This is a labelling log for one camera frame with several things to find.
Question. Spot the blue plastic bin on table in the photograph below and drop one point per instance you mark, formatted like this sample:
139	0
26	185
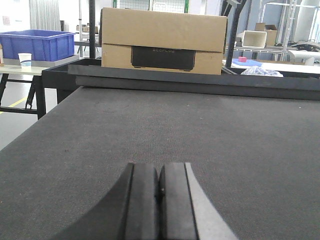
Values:
43	45

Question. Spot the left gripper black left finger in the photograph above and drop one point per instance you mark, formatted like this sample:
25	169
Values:
129	210

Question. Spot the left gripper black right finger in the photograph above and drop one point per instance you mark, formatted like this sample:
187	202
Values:
186	213

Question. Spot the beige open box on shelf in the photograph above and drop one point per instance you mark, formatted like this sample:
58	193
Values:
254	39

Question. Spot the black conveyor side rail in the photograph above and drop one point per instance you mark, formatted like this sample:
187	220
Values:
293	88

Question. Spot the crumpled clear plastic bag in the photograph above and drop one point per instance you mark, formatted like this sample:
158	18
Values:
260	71

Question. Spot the black vertical pole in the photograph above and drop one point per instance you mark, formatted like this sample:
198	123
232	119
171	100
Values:
92	32

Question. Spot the white far table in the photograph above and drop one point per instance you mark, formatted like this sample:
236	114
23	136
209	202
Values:
284	67

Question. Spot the large cardboard box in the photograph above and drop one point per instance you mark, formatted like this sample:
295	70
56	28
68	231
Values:
162	41

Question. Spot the black slanted pole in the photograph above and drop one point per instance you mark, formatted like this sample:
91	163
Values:
238	6

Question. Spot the pink block on far table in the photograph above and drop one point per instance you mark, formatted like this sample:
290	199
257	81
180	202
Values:
242	59

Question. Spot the white paper cup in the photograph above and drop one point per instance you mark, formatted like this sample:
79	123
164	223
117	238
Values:
25	60

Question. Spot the small cardboard box on shelf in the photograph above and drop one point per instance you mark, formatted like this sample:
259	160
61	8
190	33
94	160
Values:
271	31

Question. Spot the folding table with black legs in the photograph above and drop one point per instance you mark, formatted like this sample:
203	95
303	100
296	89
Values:
42	75

